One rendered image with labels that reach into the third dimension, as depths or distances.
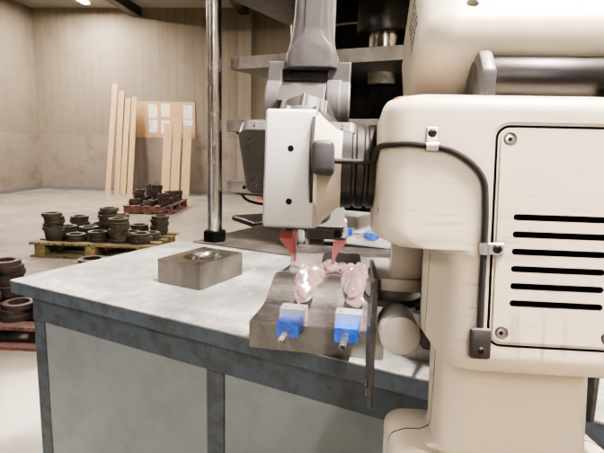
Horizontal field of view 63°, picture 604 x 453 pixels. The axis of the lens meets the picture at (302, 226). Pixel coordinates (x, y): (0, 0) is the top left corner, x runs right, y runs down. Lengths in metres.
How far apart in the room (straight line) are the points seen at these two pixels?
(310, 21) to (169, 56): 11.60
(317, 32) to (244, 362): 0.75
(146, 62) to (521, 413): 12.08
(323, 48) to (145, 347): 0.93
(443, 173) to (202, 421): 1.01
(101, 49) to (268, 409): 12.03
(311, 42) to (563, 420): 0.48
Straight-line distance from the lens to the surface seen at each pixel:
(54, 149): 13.29
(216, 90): 2.07
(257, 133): 0.50
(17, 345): 3.34
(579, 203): 0.44
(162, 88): 12.19
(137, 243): 5.26
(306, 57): 0.63
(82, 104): 12.96
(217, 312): 1.20
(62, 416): 1.70
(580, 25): 0.49
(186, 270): 1.38
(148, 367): 1.35
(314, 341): 0.97
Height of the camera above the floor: 1.19
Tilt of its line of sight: 9 degrees down
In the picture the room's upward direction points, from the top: 1 degrees clockwise
